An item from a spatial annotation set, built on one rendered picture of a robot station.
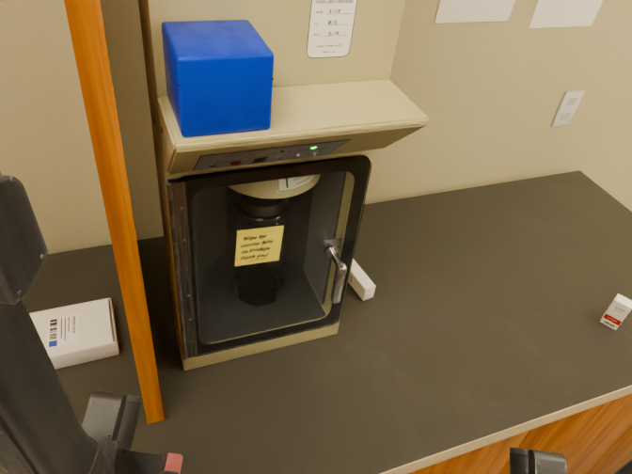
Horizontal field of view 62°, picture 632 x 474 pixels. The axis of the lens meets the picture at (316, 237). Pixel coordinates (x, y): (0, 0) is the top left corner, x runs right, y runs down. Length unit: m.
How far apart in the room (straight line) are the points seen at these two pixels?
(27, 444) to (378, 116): 0.50
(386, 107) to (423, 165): 0.86
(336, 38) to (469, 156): 0.97
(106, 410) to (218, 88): 0.37
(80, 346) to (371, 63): 0.72
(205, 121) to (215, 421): 0.59
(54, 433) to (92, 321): 0.66
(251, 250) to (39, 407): 0.49
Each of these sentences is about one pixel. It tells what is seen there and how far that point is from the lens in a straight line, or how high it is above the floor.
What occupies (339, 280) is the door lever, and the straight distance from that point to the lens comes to 0.91.
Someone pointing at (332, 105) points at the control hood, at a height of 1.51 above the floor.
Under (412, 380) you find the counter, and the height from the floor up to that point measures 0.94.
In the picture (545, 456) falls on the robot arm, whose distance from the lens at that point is 0.69.
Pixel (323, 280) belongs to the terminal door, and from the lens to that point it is 0.97.
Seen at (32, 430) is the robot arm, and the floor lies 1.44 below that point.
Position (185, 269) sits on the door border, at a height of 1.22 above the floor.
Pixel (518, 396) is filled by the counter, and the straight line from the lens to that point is 1.17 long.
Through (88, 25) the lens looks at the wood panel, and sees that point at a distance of 0.56.
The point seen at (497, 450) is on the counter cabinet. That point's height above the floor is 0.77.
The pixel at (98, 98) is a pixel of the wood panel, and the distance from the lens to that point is 0.59.
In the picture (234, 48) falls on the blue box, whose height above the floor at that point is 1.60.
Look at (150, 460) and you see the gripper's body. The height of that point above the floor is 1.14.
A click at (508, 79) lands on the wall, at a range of 1.56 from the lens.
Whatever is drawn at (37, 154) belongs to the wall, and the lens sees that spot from 1.23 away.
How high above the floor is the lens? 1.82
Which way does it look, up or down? 41 degrees down
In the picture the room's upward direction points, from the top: 8 degrees clockwise
